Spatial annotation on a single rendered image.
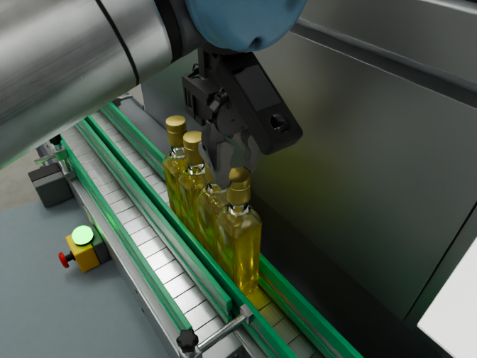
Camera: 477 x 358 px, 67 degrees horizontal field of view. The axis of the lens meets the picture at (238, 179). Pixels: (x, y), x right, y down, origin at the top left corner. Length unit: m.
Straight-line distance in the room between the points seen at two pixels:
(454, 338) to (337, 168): 0.27
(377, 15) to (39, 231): 0.94
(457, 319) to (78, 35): 0.51
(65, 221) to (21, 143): 0.91
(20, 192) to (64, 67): 2.35
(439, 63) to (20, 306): 0.90
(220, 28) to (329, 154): 0.37
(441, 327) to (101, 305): 0.66
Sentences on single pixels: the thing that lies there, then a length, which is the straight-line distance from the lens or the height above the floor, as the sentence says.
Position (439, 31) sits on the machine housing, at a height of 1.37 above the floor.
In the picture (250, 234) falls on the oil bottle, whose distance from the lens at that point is 0.56.
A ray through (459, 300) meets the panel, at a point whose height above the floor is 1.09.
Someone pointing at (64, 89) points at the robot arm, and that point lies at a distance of 0.18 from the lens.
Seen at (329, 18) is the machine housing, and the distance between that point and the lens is 0.48.
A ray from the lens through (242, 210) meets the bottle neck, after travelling 0.54.
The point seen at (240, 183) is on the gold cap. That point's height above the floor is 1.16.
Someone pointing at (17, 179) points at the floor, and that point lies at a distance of 2.63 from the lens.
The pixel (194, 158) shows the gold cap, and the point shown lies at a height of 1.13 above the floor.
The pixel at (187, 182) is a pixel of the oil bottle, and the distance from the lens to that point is 0.62.
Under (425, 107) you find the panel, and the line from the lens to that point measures 0.42.
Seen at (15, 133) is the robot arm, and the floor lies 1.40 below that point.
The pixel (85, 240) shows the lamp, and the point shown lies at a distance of 0.90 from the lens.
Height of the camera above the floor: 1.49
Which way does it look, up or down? 42 degrees down
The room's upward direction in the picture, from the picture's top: straight up
